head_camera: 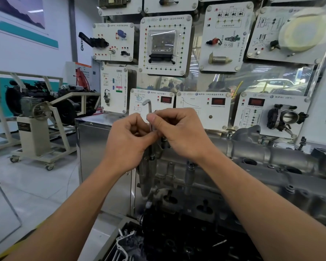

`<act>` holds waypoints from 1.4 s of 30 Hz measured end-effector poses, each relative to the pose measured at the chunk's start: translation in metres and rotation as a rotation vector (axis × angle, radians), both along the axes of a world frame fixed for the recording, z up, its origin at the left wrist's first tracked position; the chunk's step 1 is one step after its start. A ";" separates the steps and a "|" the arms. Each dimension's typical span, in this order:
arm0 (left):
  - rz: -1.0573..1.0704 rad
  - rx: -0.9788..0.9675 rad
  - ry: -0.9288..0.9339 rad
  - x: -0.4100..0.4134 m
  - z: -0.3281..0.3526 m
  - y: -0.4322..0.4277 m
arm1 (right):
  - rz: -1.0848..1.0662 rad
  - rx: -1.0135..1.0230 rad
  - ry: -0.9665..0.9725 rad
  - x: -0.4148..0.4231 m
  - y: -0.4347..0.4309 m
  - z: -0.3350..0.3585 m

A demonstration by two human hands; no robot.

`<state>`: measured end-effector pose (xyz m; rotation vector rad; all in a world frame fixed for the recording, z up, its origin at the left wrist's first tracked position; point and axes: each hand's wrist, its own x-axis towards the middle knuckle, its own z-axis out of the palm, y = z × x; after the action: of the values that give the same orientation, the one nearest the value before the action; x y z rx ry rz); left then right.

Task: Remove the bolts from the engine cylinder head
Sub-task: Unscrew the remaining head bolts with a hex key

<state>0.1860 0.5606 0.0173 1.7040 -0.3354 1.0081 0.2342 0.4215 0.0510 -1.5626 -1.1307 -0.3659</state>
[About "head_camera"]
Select person's right hand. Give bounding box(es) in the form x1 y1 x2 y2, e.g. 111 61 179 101
146 108 219 163

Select person's left hand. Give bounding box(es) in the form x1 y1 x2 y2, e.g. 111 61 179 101
102 112 159 176

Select silver hex key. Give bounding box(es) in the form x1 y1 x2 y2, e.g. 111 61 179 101
142 99 153 161

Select grey metal engine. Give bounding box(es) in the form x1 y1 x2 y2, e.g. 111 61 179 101
135 125 326 234

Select person's right forearm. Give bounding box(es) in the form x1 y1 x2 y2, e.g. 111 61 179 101
198 149 326 261

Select person's left forearm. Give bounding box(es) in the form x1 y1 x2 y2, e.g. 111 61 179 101
3 160 131 261

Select black engine on trolley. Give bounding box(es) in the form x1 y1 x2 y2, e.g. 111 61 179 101
5 80 100 127

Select engine on beige stand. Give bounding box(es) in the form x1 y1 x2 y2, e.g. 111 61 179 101
0 70 101 171

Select white sensor training panel board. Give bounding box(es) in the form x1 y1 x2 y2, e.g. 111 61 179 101
75 0 326 218

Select white panel black lever sensor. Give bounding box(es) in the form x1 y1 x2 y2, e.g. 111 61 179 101
128 88 176 124

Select white panel curve graph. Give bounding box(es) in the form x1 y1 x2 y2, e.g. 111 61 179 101
176 91 232 131

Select white panel green red labels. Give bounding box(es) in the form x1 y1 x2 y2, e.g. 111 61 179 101
100 65 128 115

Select white panel throttle body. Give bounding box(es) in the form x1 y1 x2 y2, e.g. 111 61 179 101
233 91 312 139

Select white panel control module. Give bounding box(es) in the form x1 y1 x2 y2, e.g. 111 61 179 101
138 14 193 77

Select red hoist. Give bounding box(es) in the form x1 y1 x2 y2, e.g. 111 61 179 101
75 67 92 89

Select white panel brass filter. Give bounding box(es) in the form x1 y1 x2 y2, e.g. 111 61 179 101
200 1 255 73

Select clear cased control module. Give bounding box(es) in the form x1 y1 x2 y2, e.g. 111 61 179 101
147 29 180 65

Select small grey handwheel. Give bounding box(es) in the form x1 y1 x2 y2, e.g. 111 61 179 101
32 101 52 121

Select black throttle body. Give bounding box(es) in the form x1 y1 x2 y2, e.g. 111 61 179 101
267 104 309 132

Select black accelerator pedal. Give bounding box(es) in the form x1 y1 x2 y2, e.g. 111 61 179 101
78 32 109 51

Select white panel grey probe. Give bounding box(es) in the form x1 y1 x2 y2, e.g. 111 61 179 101
143 0 199 14

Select large whiteboard on stand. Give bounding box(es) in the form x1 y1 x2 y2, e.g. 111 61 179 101
296 51 326 149

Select white panel yellow disc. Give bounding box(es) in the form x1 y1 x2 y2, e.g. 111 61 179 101
246 7 326 65

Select yellow blue disc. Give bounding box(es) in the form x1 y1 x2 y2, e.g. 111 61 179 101
278 8 326 52

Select grey wall cabinet orange strip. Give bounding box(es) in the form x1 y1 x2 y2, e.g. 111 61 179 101
64 61 93 86

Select teal striped wall poster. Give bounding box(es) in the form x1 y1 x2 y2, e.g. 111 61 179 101
0 0 59 49

